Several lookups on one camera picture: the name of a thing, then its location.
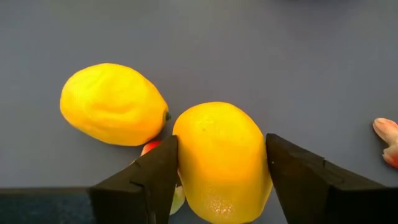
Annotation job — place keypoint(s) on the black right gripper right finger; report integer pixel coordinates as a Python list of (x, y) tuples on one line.
[(311, 196)]

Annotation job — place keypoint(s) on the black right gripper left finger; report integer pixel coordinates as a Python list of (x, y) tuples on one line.
[(140, 196)]

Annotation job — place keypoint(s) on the yellow-orange toy mango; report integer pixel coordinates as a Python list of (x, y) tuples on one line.
[(222, 155)]

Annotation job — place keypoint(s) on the brown cap toy mushroom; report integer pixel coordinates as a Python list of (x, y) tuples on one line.
[(387, 132)]

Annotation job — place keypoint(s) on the pale white toy mushroom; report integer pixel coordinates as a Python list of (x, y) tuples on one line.
[(178, 200)]

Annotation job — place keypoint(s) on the red cap toy mushroom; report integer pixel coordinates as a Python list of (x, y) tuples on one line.
[(151, 145)]

